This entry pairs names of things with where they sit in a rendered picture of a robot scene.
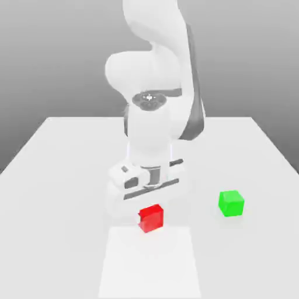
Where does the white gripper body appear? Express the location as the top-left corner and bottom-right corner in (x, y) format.
(116, 174), (189, 212)

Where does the small green cube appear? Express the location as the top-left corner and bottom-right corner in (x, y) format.
(218, 190), (245, 217)

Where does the small red cube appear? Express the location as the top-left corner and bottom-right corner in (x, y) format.
(138, 203), (164, 234)

